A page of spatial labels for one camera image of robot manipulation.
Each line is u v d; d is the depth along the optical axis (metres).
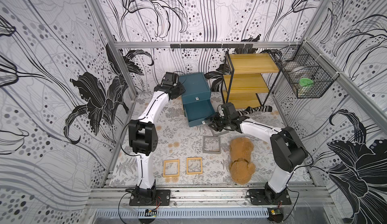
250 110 1.06
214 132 0.98
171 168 0.83
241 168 0.74
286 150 0.47
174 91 0.66
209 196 0.75
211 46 0.92
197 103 0.98
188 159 0.86
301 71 0.78
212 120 0.81
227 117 0.72
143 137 0.52
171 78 0.71
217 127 0.81
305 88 0.80
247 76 1.11
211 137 0.95
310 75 0.80
